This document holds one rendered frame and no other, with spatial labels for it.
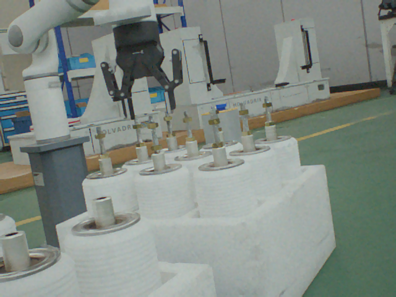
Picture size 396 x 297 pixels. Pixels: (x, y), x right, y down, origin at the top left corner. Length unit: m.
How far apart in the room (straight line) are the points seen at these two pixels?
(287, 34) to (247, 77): 3.21
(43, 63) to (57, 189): 0.33
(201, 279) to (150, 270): 0.06
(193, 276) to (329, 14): 6.30
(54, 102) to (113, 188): 0.54
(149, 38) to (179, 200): 0.27
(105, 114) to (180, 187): 2.53
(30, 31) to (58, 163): 0.34
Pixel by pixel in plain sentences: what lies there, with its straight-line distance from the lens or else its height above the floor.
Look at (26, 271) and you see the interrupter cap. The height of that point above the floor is 0.25.
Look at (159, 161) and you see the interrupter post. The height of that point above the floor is 0.27.
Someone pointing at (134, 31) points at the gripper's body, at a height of 0.48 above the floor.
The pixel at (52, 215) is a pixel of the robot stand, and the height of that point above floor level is 0.11.
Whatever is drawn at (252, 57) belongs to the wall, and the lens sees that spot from 7.67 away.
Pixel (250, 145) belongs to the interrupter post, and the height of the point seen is 0.26.
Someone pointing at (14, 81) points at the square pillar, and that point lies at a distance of 7.35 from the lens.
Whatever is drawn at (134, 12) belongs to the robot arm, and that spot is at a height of 0.51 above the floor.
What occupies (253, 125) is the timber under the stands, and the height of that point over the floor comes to 0.03.
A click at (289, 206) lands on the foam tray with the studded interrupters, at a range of 0.88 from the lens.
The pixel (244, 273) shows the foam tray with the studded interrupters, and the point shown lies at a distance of 0.77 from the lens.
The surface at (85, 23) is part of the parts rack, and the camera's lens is 6.86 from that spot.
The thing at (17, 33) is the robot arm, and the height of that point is 0.59.
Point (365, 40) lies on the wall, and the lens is 6.50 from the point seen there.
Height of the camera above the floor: 0.38
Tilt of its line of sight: 7 degrees down
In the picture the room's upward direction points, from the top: 10 degrees counter-clockwise
